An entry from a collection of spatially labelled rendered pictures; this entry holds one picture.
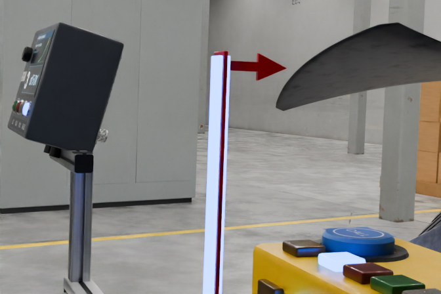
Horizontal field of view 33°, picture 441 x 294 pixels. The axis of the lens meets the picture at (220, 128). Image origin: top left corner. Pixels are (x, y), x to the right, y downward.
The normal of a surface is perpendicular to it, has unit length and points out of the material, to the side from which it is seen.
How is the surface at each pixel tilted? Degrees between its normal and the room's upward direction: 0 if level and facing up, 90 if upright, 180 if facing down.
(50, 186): 90
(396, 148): 90
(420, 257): 0
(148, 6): 90
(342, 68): 163
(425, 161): 90
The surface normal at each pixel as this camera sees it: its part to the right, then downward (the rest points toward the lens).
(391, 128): -0.83, 0.00
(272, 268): -0.93, -0.01
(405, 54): -0.05, 0.99
